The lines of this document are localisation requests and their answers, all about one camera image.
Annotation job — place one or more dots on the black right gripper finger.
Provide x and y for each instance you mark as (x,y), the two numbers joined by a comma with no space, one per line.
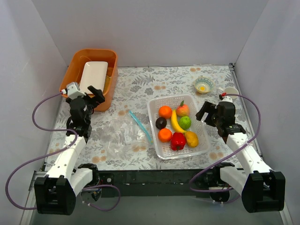
(204,109)
(210,119)

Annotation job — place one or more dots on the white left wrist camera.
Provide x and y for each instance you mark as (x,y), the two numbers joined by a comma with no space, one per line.
(73,91)

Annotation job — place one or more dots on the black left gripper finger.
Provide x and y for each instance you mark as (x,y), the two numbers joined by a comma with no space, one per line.
(98,95)
(90,100)

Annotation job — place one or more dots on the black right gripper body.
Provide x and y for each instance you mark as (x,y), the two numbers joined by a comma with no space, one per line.
(211,115)

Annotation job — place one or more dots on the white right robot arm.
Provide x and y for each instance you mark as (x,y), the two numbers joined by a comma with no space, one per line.
(260,187)

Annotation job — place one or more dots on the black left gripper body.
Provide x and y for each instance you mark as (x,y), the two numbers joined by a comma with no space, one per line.
(90,98)

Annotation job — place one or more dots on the red bell pepper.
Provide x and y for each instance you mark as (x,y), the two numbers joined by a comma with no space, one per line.
(178,141)

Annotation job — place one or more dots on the pink peach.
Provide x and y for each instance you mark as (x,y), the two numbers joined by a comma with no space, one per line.
(182,109)

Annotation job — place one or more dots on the clear zip top bag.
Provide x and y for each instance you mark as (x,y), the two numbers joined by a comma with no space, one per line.
(126,134)

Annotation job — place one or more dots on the orange plastic tub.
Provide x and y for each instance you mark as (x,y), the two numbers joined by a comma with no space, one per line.
(75,71)

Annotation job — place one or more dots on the yellow banana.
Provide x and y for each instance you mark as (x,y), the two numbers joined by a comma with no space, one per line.
(175,124)

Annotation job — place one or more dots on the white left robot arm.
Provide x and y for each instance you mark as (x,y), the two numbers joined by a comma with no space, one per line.
(56,192)

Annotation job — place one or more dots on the orange tangerine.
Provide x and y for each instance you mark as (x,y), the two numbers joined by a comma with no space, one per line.
(165,112)
(165,135)

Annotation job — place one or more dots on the yellow lemon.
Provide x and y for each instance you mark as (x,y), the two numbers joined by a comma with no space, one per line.
(192,139)

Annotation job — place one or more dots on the yellow tray in tub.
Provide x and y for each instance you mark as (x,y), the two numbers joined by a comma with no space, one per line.
(106,84)

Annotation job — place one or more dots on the floral table mat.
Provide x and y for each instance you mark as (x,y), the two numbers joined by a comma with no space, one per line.
(135,87)

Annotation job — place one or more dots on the white rectangular plate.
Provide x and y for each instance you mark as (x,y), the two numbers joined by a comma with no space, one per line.
(94,73)

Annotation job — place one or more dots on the white plastic basket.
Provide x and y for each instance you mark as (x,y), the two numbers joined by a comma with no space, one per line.
(163,150)

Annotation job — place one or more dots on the dark brown avocado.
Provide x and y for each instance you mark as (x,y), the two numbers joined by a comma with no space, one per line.
(161,123)

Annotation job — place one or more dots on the small patterned bowl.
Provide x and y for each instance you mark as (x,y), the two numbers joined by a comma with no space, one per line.
(203,84)

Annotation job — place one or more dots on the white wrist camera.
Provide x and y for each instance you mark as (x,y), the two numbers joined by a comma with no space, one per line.
(73,91)
(226,97)

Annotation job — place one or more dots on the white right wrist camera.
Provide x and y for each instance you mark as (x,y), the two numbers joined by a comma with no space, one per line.
(226,97)

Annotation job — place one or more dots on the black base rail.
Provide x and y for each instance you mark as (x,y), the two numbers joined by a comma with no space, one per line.
(144,183)

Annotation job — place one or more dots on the green lime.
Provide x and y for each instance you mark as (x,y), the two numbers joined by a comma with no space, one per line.
(185,122)

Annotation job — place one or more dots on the white mug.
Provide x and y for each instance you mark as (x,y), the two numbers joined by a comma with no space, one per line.
(229,90)

